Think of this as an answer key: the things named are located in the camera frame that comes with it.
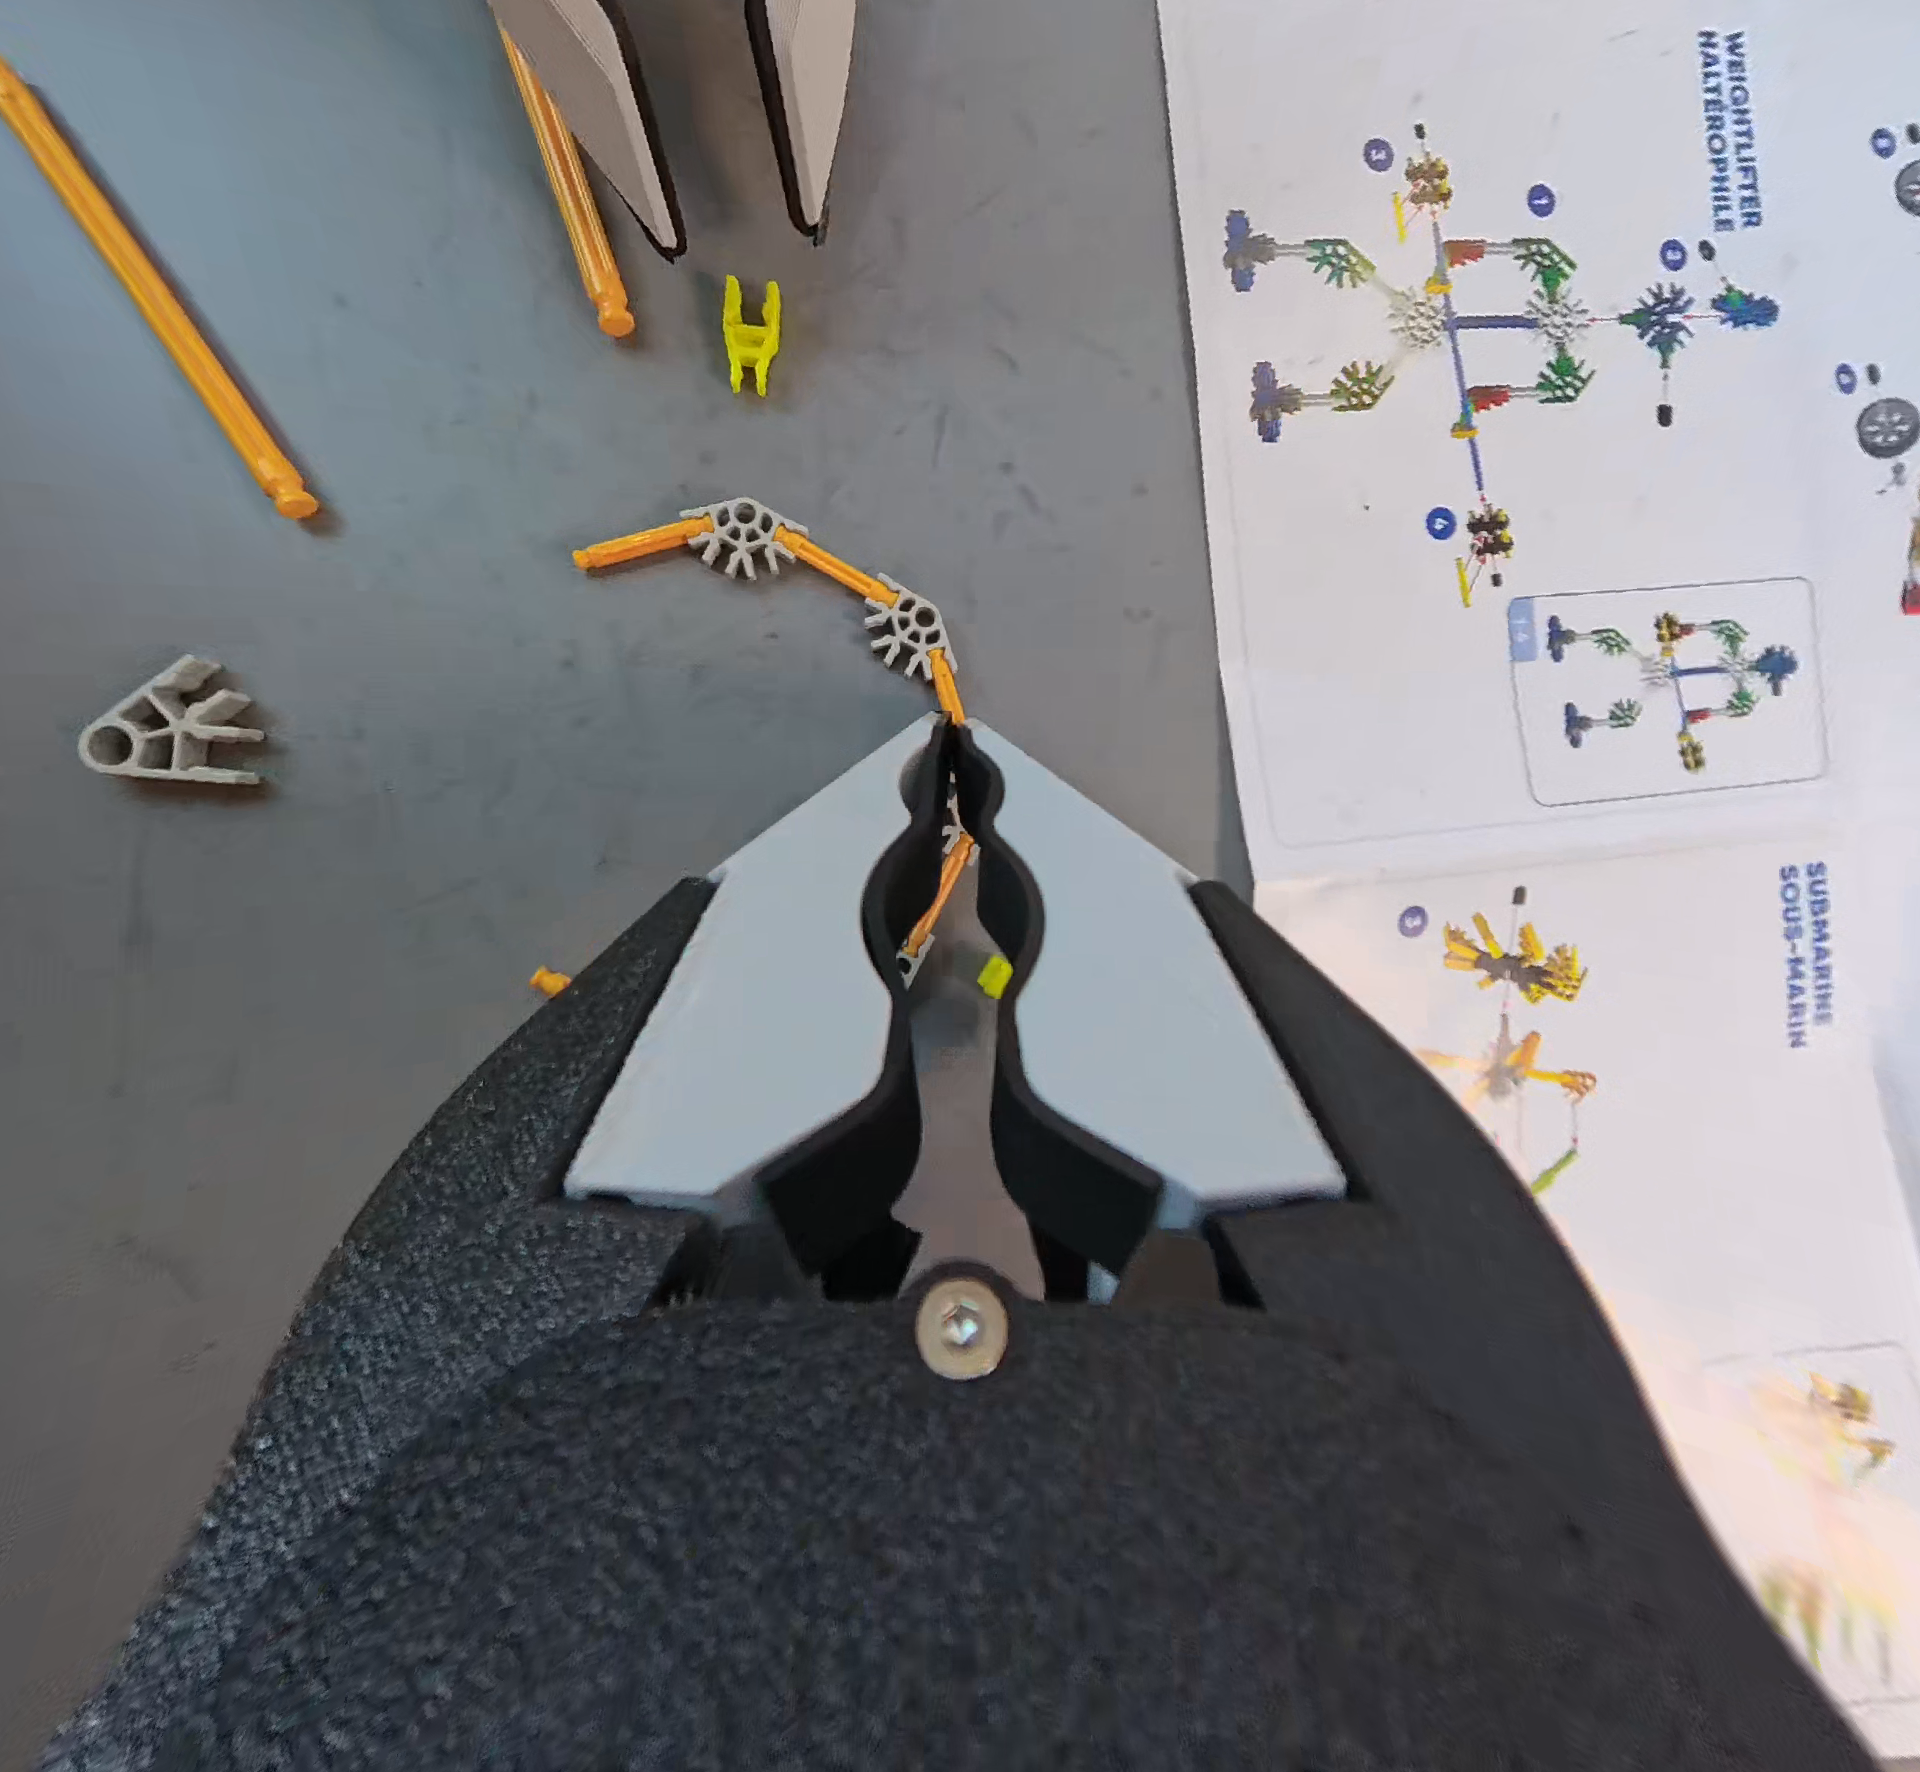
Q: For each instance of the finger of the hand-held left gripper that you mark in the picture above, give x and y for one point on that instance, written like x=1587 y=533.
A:
x=818 y=2
x=554 y=2

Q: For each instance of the long yellow rod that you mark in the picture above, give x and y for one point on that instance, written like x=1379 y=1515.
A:
x=151 y=286
x=578 y=212

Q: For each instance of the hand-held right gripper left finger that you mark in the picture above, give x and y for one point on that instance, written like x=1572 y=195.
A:
x=736 y=1037

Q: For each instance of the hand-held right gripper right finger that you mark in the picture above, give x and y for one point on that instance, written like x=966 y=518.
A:
x=1185 y=1037

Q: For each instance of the lime green short rod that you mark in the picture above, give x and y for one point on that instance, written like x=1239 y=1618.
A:
x=750 y=332
x=991 y=973

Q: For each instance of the white building instruction sheet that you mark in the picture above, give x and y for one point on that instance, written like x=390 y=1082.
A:
x=1349 y=602

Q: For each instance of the grey wedge connector piece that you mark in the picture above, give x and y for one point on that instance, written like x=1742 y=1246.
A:
x=173 y=729

